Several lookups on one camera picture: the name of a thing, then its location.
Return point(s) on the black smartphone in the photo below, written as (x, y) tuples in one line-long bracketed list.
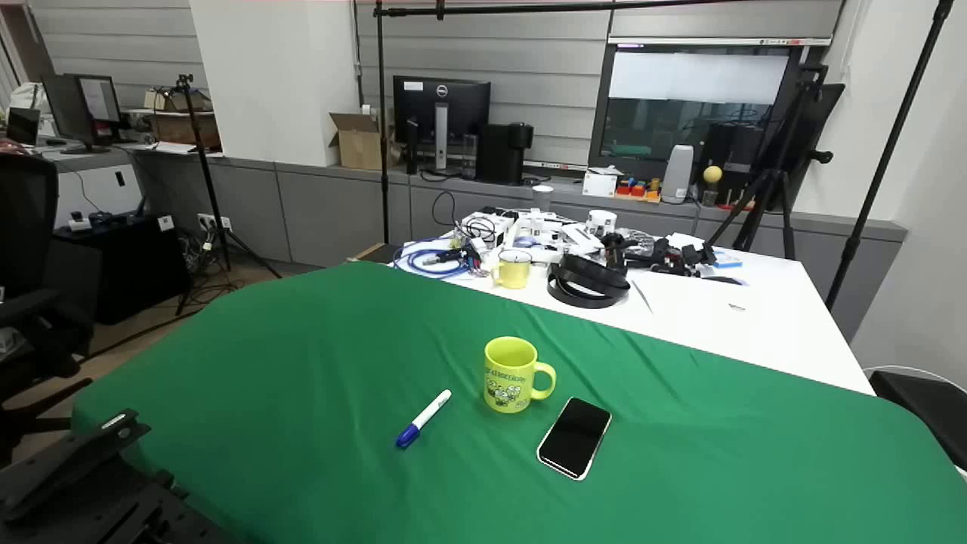
[(576, 436)]

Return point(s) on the black light stand pole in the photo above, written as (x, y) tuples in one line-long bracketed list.
[(882, 161)]

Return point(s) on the black clamp mount foreground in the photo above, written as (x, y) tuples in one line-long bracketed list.
[(82, 490)]

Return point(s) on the black office chair left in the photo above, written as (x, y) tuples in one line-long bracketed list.
[(56, 335)]

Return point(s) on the black computer monitor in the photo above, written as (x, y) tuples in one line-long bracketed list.
[(439, 115)]

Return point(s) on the black desktop speaker box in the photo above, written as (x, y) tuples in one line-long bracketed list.
[(498, 152)]

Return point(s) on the yellow cartoon mug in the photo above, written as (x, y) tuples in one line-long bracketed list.
[(515, 375)]

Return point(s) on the small monitor on left desk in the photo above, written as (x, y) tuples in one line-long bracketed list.
[(84, 109)]

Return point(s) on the cardboard box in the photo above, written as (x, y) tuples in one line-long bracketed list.
[(357, 140)]

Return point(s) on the white tissue box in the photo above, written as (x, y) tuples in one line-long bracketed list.
[(598, 180)]

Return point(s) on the small pale yellow cup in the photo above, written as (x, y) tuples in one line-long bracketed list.
[(511, 272)]

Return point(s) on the black tripod right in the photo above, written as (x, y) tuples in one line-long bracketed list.
[(784, 159)]

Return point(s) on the yellow ball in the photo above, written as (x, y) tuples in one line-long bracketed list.
[(712, 177)]

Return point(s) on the black chair right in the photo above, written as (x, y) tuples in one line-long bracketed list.
[(938, 404)]

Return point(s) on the blue and white marker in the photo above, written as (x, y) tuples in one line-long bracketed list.
[(415, 428)]

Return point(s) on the green tablecloth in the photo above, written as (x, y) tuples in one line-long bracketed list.
[(275, 410)]

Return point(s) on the black tripod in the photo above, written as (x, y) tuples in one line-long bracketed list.
[(784, 159), (219, 241)]

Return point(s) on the black tripod left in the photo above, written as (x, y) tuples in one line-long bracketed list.
[(219, 241)]

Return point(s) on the pile of white electronics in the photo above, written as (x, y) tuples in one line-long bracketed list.
[(525, 232)]

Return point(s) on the white cylindrical speaker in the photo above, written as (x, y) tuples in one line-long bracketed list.
[(676, 173)]

